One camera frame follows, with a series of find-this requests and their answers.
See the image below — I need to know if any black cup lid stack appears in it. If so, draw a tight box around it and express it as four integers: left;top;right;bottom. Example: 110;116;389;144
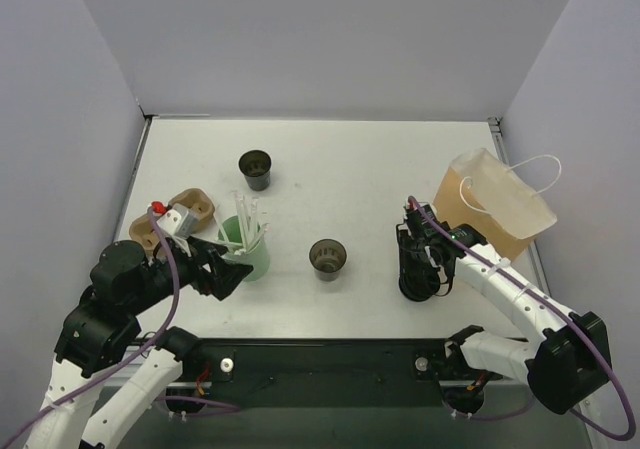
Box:
399;270;444;302

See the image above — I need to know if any black takeout coffee cup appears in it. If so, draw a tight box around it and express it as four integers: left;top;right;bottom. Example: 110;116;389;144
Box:
238;149;272;191

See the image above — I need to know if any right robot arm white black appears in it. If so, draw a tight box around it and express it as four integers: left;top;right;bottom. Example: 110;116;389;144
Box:
396;202;611;414

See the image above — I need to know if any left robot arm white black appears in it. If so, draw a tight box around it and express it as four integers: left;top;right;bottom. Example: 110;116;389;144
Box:
25;237;253;448

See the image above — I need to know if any brown paper takeout bag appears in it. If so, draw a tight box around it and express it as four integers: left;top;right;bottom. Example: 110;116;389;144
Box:
433;148;557;260

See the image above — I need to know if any green straw holder cup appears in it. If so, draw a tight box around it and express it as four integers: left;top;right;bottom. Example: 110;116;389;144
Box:
222;216;270;282

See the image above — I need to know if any white wrapped straw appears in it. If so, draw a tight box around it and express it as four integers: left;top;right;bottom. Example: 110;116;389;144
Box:
213;191;269;256

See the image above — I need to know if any brown cardboard cup carrier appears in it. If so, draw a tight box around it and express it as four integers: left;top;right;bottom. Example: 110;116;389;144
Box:
129;188;215;255

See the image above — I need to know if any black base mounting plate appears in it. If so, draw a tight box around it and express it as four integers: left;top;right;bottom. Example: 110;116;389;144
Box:
164;338;480;410

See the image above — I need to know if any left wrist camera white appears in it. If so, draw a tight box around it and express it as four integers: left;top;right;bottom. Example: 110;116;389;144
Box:
150;201;199;255

